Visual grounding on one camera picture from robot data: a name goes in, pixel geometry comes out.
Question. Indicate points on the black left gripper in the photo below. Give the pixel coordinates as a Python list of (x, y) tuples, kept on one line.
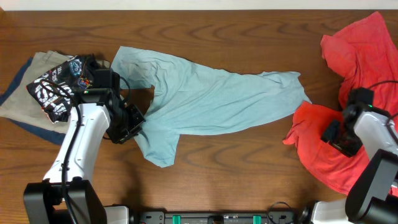
[(138, 120)]

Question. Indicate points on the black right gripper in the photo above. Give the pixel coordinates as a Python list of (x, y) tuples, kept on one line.
[(348, 150)]

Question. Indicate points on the light blue t-shirt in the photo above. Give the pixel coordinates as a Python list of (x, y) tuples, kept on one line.
[(194, 99)]

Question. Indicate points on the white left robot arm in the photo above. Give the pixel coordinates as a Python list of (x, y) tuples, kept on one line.
[(98, 112)]

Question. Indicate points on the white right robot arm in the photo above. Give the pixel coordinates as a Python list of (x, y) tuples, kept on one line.
[(369, 200)]

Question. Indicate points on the navy blue folded shirt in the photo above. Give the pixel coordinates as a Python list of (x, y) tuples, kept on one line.
[(50, 136)]

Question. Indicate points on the black printed folded jersey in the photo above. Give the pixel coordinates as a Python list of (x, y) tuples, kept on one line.
[(54, 89)]

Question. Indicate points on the red t-shirt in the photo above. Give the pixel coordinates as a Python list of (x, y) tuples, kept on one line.
[(364, 55)]

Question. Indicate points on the beige folded shirt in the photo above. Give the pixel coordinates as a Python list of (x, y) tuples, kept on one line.
[(21, 106)]

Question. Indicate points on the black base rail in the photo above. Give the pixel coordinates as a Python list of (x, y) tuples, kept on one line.
[(278, 213)]

